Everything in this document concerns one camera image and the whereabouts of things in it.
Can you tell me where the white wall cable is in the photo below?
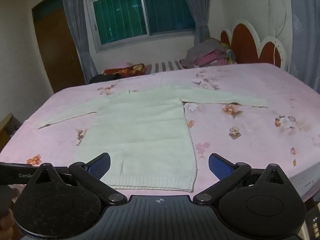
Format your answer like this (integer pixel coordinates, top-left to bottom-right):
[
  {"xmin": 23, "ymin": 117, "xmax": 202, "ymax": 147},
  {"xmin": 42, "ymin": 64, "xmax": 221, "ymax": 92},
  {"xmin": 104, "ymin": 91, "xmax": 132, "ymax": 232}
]
[{"xmin": 265, "ymin": 0, "xmax": 288, "ymax": 67}]

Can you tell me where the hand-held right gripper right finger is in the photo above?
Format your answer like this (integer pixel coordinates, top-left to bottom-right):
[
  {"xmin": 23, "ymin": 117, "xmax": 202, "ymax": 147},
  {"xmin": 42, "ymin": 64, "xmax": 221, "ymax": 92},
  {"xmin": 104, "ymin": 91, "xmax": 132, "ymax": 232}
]
[{"xmin": 193, "ymin": 153, "xmax": 290, "ymax": 205}]

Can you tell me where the red and white headboard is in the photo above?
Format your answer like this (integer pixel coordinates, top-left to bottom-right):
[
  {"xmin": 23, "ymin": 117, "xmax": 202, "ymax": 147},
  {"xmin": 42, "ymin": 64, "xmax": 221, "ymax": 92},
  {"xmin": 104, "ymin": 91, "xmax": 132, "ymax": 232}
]
[{"xmin": 220, "ymin": 17, "xmax": 288, "ymax": 69}]

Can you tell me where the person's left hand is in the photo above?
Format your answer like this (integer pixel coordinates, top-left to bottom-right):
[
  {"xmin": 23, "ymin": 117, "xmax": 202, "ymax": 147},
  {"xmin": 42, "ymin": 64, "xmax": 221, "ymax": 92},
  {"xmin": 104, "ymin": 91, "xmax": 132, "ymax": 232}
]
[{"xmin": 0, "ymin": 209, "xmax": 17, "ymax": 240}]

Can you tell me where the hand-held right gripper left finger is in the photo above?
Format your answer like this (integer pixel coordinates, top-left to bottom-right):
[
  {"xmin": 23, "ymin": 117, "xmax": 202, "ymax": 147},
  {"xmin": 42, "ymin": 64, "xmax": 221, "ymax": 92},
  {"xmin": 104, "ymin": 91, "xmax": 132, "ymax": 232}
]
[{"xmin": 26, "ymin": 152, "xmax": 128, "ymax": 205}]

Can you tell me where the pile of folded clothes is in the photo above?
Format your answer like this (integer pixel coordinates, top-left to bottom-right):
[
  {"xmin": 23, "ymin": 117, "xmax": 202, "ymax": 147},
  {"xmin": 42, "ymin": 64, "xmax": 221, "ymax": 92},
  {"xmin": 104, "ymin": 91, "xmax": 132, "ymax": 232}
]
[{"xmin": 180, "ymin": 39, "xmax": 225, "ymax": 68}]

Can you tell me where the pink floral bed sheet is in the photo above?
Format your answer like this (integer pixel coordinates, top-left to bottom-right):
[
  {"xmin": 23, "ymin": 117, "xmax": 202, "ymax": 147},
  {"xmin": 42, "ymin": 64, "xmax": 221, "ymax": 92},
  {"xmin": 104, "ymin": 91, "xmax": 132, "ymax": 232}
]
[{"xmin": 0, "ymin": 62, "xmax": 320, "ymax": 203}]

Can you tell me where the grey device with buttons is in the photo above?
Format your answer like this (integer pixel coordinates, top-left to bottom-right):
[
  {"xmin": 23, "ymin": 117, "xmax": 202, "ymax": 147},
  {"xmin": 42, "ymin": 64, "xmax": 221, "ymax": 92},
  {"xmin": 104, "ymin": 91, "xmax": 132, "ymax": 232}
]
[{"xmin": 301, "ymin": 202, "xmax": 320, "ymax": 240}]

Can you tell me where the blue-grey patterned curtain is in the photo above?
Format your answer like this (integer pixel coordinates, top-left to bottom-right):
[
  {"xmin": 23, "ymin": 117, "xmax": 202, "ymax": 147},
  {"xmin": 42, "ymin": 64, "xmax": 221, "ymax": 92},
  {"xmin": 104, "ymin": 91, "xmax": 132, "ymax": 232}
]
[{"xmin": 287, "ymin": 0, "xmax": 320, "ymax": 93}]

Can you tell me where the grey striped cloth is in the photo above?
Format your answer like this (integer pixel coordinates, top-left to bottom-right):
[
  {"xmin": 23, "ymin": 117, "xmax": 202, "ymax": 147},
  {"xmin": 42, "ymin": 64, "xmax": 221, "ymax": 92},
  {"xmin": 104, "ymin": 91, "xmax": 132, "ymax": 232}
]
[{"xmin": 149, "ymin": 60, "xmax": 185, "ymax": 74}]

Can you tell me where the wooden furniture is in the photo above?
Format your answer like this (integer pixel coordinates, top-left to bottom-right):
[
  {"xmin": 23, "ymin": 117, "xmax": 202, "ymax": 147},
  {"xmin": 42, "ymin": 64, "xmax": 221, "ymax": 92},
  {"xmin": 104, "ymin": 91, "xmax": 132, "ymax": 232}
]
[{"xmin": 0, "ymin": 112, "xmax": 22, "ymax": 153}]

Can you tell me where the grey curtain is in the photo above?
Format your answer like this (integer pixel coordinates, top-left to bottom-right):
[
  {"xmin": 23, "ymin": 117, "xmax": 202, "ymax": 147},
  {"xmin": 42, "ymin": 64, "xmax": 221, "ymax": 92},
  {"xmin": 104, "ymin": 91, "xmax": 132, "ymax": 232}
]
[
  {"xmin": 59, "ymin": 0, "xmax": 98, "ymax": 85},
  {"xmin": 182, "ymin": 0, "xmax": 212, "ymax": 45}
]

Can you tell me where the colourful patterned cloth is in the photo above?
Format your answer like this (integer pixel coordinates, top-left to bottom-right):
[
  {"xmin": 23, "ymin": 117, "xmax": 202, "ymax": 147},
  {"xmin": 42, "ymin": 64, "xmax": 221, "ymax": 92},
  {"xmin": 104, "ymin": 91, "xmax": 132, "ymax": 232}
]
[{"xmin": 220, "ymin": 40, "xmax": 237, "ymax": 65}]

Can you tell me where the brown wooden door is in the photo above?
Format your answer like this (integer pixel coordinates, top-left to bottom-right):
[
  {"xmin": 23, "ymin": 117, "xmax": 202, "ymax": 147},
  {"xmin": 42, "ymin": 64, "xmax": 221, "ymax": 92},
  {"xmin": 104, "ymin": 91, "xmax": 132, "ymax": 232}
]
[{"xmin": 32, "ymin": 0, "xmax": 87, "ymax": 94}]

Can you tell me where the white towel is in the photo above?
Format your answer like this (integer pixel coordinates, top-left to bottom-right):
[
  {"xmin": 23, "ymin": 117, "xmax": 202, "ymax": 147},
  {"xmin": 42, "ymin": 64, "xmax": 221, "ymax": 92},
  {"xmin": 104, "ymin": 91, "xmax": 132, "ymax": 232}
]
[{"xmin": 37, "ymin": 84, "xmax": 269, "ymax": 193}]

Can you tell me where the magenta folded garment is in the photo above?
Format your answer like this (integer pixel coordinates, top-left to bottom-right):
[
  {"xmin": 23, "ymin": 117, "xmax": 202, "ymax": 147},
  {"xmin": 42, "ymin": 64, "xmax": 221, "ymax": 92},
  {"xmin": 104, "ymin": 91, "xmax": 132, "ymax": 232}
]
[{"xmin": 194, "ymin": 50, "xmax": 229, "ymax": 67}]

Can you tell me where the red floral blanket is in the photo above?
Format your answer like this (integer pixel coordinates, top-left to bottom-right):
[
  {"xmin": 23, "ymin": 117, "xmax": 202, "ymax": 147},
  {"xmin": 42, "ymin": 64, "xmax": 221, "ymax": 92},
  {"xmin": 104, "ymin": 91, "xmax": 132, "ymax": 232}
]
[{"xmin": 103, "ymin": 64, "xmax": 146, "ymax": 77}]

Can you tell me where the window with white frame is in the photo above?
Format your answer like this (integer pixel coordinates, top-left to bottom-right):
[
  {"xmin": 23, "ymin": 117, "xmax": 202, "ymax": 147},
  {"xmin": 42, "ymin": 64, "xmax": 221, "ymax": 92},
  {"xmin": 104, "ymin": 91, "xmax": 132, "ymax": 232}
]
[{"xmin": 86, "ymin": 0, "xmax": 197, "ymax": 53}]

